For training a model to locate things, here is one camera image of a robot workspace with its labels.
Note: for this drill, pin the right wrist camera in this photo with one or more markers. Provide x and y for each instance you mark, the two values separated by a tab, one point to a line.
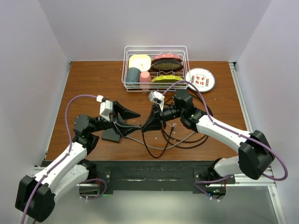
157	98

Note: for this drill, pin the grey-blue mug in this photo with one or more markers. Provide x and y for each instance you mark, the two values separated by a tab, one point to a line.
133	75

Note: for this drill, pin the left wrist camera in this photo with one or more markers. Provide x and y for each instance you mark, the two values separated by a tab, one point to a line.
106	107

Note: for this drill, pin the white round printed plate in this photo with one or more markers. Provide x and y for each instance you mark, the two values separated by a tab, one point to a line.
202	79

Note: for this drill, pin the white wire dish rack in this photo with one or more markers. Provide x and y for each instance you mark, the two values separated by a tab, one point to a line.
153	51

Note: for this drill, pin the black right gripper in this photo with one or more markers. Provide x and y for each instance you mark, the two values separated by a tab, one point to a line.
153	122

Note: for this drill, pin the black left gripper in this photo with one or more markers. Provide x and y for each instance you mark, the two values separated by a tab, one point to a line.
126	114

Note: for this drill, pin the pink cup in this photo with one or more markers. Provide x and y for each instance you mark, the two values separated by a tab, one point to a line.
145	80

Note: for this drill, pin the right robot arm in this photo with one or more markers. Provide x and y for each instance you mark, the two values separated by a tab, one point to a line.
253	155

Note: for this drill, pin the cream square bowl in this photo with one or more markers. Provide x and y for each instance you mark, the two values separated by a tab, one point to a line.
140	61

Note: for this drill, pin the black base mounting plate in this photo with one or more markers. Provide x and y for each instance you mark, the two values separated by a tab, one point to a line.
88	172

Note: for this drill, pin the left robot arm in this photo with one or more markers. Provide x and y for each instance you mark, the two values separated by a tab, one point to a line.
37	195

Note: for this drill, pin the black network switch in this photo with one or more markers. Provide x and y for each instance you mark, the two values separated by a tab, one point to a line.
110	135

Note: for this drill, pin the red dotted plate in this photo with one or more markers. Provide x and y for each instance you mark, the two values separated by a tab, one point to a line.
169	56

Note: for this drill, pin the aluminium front rail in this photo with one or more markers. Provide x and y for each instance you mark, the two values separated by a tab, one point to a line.
247	178

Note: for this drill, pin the yellow-green dotted plate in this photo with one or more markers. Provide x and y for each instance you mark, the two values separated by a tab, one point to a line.
166	79

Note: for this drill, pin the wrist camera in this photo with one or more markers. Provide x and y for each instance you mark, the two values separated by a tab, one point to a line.
106	107
157	98

